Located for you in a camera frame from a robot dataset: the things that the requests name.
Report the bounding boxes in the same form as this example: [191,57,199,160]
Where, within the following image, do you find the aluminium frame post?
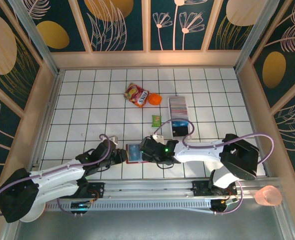
[234,0,281,71]
[8,0,61,73]

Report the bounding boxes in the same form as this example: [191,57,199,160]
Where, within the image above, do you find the orange fruit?
[147,92,163,106]

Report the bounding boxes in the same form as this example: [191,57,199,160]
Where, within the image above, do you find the blue VIP credit card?
[127,144,142,162]

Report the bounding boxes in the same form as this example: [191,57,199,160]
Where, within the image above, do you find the green snack packet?
[151,114,162,128]

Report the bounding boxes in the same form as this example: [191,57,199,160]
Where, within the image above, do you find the white slotted cable duct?
[45,199,213,213]

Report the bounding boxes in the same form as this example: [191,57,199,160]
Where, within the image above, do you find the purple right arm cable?
[153,118,275,166]

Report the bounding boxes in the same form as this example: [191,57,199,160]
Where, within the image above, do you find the stack of credit cards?
[169,96,189,118]

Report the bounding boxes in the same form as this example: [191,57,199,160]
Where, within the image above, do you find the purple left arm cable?
[0,133,112,217]

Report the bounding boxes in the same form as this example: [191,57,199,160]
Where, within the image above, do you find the orange fruit candy bag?
[123,82,151,109]

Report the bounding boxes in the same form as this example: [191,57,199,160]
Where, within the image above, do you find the black controller board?
[69,199,95,214]
[209,196,238,214]

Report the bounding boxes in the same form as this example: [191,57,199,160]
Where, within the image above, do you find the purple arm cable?
[0,133,112,217]
[153,118,275,166]

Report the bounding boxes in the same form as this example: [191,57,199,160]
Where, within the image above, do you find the pink plastic cup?
[254,185,283,207]

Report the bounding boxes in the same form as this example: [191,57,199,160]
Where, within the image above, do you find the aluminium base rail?
[87,177,241,201]

